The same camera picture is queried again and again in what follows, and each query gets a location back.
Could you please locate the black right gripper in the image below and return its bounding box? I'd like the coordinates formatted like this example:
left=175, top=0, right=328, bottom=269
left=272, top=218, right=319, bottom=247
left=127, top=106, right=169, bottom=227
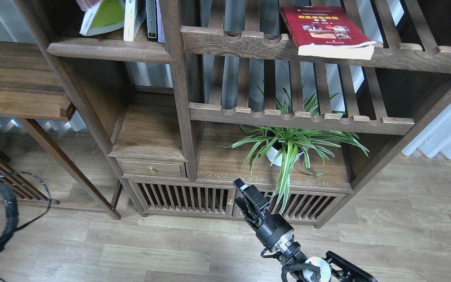
left=233, top=178, right=294, bottom=257

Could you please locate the dark brown book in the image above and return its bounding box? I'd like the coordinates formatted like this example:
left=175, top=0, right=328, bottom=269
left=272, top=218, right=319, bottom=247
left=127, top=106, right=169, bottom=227
left=76, top=0, right=100, bottom=11

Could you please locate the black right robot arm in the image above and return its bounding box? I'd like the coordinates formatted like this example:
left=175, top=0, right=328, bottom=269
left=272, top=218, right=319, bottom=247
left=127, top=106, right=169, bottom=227
left=233, top=178, right=376, bottom=282

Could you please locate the white plant pot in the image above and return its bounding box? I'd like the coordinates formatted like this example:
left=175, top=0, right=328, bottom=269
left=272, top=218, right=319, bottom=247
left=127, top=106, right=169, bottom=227
left=265, top=132, right=304, bottom=169

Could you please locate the green spider plant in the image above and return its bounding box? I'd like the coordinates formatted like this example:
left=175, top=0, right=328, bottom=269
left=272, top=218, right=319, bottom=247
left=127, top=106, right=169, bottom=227
left=221, top=83, right=370, bottom=215

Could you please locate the dark wooden bookshelf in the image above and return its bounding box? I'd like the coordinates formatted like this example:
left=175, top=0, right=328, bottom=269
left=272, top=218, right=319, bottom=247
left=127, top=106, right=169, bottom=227
left=14, top=0, right=451, bottom=228

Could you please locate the red book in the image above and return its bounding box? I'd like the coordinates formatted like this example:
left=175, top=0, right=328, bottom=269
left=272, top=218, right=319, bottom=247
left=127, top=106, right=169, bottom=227
left=280, top=6, right=376, bottom=60

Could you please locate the white upright book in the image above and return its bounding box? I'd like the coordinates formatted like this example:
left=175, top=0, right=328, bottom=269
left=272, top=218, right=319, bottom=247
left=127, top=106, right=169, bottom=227
left=123, top=0, right=146, bottom=42

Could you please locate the dark green upright book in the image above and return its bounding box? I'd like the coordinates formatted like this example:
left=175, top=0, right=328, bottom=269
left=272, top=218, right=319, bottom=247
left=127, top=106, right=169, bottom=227
left=145, top=0, right=158, bottom=42

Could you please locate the wooden slatted bench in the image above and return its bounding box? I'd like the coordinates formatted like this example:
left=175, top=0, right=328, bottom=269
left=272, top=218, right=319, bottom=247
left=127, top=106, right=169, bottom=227
left=0, top=139, right=61, bottom=206

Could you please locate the wooden side table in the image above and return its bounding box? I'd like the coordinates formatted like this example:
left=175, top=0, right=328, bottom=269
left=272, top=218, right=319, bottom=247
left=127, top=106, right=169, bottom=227
left=0, top=41, right=121, bottom=220

